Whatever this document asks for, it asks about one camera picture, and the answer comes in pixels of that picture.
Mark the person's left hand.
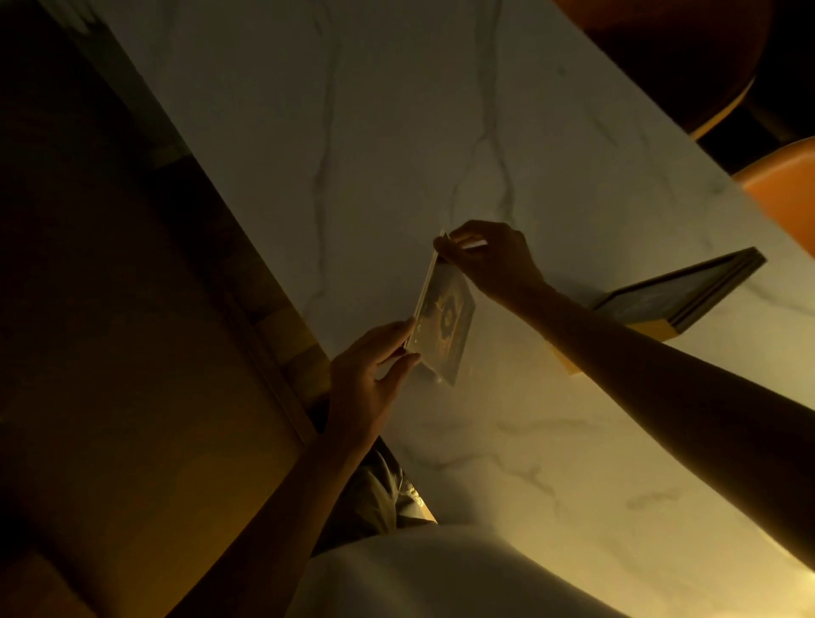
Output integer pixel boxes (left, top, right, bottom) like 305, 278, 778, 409
327, 320, 423, 443

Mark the person's right hand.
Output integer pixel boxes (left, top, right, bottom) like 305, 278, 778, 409
433, 220, 550, 313

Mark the dark patterned card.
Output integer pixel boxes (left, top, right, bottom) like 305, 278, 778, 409
404, 230, 478, 388

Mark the person's right forearm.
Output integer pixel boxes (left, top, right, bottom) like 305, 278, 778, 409
531, 285, 815, 570

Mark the person's left forearm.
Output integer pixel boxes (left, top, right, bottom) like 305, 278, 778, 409
219, 433, 378, 618

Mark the dark thin hardcover book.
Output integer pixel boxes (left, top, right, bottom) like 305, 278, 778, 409
662, 252, 765, 328
591, 247, 762, 319
670, 256, 769, 336

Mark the long wooden bench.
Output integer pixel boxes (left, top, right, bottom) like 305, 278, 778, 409
0, 0, 320, 618

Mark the person's white shirt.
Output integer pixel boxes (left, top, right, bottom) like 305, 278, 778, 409
289, 524, 632, 618

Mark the dark orange chair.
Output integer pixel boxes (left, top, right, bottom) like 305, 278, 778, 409
551, 0, 775, 142

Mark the bright orange chair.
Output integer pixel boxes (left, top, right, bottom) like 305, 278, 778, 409
731, 136, 815, 259

